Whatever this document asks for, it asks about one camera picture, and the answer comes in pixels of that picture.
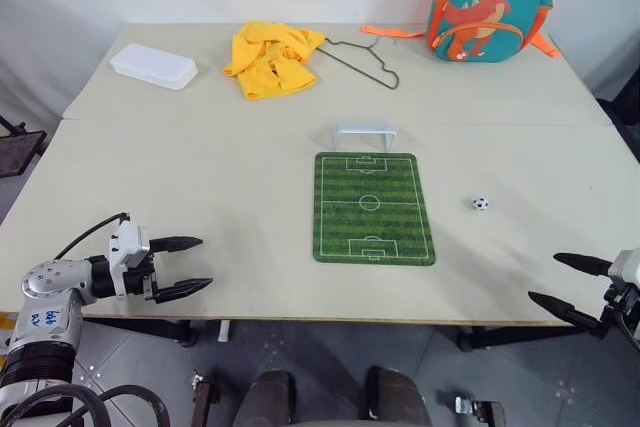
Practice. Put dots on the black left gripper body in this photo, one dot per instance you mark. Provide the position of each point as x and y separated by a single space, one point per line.
139 281

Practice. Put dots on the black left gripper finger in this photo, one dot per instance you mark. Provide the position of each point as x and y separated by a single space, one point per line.
176 243
184 289

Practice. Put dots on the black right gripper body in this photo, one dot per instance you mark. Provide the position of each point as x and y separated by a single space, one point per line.
620 304

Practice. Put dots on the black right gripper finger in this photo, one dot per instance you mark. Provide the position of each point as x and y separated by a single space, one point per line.
582 262
562 308

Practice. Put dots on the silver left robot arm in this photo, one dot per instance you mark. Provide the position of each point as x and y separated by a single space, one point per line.
47 297

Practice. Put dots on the tiny soccer ball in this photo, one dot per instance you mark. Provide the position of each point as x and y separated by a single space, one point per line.
480 204

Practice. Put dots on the green soccer field mat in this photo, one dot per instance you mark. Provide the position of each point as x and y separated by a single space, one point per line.
372 208

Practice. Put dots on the dark rounded left foot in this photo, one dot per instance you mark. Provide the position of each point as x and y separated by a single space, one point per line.
267 399

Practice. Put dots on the dark rounded foot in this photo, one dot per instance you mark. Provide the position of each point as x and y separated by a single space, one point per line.
267 399
395 397

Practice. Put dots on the white plastic lidded box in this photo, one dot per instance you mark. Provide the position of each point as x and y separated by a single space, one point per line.
153 67

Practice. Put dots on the black metal rack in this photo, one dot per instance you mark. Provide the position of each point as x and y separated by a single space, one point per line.
17 149

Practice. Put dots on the dark rounded right foot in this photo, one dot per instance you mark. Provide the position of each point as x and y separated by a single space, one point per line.
395 397

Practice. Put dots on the yellow crumpled cloth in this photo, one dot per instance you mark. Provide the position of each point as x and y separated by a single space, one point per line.
272 59

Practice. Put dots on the small white goal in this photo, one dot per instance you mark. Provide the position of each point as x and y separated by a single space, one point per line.
364 134

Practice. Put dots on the teal dinosaur backpack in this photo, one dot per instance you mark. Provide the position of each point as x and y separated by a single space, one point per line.
487 4

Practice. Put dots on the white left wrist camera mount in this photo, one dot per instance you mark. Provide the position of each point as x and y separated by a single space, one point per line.
126 252

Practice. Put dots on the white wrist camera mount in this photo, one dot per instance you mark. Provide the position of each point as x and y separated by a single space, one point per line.
126 252
626 267

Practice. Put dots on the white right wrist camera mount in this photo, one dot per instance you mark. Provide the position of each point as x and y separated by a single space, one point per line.
626 267

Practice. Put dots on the black table leg frame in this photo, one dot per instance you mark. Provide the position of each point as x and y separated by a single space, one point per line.
520 336
150 329

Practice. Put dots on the white table leg post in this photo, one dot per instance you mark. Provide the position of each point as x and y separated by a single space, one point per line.
224 331

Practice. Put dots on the dark object at wall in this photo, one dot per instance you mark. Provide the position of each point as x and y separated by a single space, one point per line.
622 109

